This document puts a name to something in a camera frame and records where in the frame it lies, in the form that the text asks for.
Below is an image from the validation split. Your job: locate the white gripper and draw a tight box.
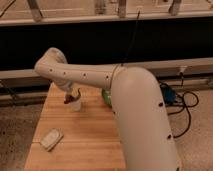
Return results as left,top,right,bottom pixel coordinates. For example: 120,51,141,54
59,82,81,99

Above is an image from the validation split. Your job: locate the dark red pepper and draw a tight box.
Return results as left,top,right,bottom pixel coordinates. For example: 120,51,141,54
64,95,75,104

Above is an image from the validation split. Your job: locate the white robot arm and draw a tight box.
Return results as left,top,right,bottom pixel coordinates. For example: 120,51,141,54
34,47,182,171

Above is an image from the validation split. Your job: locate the white ceramic cup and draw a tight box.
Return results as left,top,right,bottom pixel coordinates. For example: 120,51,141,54
69,99,81,112

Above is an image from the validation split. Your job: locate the green round object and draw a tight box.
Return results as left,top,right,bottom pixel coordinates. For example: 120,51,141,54
101,90,112,107

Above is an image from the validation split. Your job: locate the blue power box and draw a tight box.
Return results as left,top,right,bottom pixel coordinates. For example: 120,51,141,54
161,86,176,104

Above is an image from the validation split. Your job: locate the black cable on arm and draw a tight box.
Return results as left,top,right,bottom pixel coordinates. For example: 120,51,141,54
120,9,141,66

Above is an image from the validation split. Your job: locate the black floor cable bundle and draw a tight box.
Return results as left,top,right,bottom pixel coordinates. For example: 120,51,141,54
159,71,200,140

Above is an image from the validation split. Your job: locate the grey metal rail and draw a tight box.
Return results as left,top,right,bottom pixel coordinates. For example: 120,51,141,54
0,57,213,90

